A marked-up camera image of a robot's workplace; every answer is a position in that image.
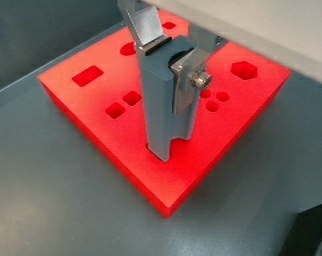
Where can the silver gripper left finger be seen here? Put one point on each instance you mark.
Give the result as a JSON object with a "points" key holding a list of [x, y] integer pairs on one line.
{"points": [[142, 21]]}

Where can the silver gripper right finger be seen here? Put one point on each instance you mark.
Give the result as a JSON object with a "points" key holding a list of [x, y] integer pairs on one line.
{"points": [[188, 68]]}

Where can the grey arch object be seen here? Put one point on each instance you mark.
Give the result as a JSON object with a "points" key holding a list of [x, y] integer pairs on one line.
{"points": [[164, 125]]}

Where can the red shape-sorter block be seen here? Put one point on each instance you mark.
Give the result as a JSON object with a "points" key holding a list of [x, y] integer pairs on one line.
{"points": [[94, 87]]}

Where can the black curved holder stand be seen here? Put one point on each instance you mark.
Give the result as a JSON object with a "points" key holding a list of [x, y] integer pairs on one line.
{"points": [[303, 241]]}

